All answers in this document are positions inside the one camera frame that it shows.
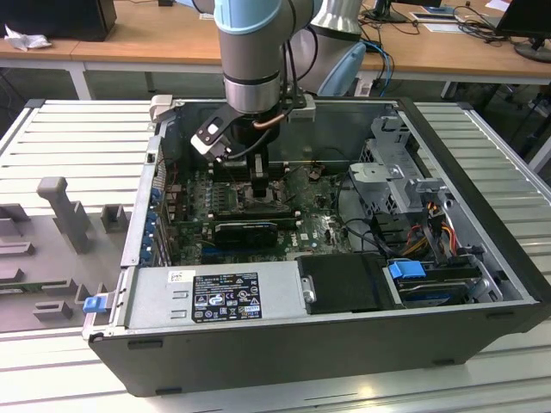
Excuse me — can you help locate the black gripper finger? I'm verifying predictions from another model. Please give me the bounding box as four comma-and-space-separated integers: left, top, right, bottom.
248, 152, 270, 199

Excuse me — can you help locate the silver CPU plate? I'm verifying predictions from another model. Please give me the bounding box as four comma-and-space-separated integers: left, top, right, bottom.
245, 185, 277, 203

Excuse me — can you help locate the grey case latch handle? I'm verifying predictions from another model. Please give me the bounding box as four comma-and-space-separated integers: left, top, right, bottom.
148, 95, 185, 126

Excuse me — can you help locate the blue case latch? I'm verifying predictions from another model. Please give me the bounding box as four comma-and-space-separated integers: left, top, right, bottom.
84, 295, 108, 314

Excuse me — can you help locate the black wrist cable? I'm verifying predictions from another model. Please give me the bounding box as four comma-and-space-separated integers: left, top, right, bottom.
278, 0, 303, 101

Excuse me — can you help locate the black plastic shroud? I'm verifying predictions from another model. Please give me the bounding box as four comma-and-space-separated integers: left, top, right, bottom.
296, 253, 406, 315

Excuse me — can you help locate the black monitor with stand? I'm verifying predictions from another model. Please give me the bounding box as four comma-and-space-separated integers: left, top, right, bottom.
494, 0, 551, 65

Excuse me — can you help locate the white barcode sticker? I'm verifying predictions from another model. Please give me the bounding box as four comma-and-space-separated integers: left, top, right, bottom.
166, 268, 197, 283

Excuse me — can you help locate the green RAM stick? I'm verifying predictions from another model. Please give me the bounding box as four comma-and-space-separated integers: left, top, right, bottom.
0, 281, 44, 294

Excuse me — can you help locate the black RAM slot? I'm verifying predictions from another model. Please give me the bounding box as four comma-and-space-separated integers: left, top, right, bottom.
214, 160, 288, 171
214, 216, 300, 229
214, 205, 293, 218
214, 169, 288, 182

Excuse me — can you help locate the metal drive cage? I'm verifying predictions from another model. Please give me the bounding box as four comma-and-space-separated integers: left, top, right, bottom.
348, 114, 457, 216

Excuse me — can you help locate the grey parts rack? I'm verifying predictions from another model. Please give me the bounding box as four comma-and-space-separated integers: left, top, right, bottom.
0, 176, 134, 335

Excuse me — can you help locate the silver shroud handle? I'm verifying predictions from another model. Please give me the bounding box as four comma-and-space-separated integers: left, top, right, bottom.
300, 277, 318, 305

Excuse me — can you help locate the white framed paper sheet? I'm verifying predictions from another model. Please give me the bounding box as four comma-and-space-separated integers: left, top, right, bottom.
408, 10, 458, 23

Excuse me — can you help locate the thick black cable loop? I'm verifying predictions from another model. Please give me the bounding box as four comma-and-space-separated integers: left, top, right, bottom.
334, 171, 391, 256

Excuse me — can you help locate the yellow red wire bundle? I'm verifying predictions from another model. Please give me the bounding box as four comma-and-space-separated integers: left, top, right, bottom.
404, 201, 458, 259

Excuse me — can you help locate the thin black wire loop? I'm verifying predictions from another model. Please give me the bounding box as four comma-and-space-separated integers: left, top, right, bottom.
317, 147, 352, 165

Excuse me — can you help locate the green motherboard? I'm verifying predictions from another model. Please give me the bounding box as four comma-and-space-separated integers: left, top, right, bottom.
171, 165, 358, 266

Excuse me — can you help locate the black computer box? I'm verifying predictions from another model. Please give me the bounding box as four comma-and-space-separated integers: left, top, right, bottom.
0, 0, 117, 43

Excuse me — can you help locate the black rating label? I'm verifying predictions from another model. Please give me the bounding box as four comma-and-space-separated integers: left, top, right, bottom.
191, 271, 263, 322

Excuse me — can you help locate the blue disk carrier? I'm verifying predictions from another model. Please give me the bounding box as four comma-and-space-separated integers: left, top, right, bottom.
387, 260, 427, 285

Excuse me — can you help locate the hard disk drive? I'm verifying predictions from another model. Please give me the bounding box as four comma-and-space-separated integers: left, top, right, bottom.
396, 278, 471, 308

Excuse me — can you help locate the blue cable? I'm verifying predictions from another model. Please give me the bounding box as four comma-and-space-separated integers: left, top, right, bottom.
365, 40, 395, 94

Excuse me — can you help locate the CPU socket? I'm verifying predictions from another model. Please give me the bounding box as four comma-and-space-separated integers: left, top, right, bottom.
234, 180, 288, 213

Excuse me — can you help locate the wooden desk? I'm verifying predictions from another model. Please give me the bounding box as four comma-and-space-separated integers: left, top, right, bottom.
0, 0, 551, 102

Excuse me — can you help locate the black PC case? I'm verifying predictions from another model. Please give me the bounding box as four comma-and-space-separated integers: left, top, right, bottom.
81, 95, 551, 398

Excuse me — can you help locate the grey power supply unit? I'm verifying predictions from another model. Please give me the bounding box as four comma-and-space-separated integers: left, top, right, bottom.
124, 261, 309, 330

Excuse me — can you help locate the black graphics card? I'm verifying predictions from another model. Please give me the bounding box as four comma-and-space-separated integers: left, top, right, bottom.
213, 221, 280, 250

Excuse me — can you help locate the black monitor stand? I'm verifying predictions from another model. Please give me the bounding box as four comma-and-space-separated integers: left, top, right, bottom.
372, 0, 408, 24

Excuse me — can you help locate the black desk cable tangle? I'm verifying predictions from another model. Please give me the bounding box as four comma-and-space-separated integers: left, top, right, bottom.
360, 7, 421, 36

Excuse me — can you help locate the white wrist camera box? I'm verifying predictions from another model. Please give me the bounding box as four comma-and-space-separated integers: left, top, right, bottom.
190, 122, 233, 163

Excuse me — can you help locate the dark desk cable tangle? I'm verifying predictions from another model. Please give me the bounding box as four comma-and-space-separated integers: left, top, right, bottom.
455, 4, 517, 43

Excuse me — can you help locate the pale blue teach pendant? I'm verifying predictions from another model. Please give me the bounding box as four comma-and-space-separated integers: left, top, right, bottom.
317, 41, 368, 97

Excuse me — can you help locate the metal socket cover frame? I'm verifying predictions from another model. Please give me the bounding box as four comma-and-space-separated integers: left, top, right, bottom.
278, 167, 313, 204

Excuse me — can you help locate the crumpled white paper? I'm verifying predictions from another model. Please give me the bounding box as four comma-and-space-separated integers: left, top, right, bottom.
3, 23, 53, 52

